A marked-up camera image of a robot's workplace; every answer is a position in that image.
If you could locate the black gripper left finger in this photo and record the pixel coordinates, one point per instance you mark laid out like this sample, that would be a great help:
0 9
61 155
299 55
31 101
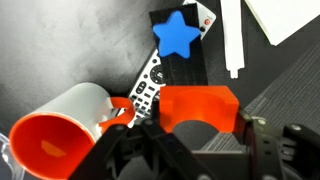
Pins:
100 160

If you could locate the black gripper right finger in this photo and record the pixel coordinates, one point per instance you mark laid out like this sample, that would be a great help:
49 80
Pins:
266 153

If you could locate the orange printed plastic block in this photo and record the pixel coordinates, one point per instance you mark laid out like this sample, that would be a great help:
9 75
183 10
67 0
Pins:
200 103

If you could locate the blue foam star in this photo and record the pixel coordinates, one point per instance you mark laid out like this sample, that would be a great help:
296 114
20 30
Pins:
175 36

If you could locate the white mug orange interior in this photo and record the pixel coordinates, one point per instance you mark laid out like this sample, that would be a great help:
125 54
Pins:
60 110

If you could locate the silver black remote control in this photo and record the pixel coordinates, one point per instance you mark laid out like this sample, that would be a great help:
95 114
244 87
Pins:
146 90

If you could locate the white strip with orange tip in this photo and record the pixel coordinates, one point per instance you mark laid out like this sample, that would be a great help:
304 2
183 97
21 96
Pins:
233 40

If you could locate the pale yellow sticky note pad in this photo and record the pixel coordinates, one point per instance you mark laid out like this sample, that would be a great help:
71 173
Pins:
286 16

